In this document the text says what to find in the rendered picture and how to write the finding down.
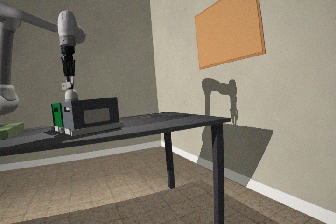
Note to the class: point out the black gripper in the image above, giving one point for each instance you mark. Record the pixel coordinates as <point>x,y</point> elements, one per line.
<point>68,64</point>

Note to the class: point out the green crate with dividers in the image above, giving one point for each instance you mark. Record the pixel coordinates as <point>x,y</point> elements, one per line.
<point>58,115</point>

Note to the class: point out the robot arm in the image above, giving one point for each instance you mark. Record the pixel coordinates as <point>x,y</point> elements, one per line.
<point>70,34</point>

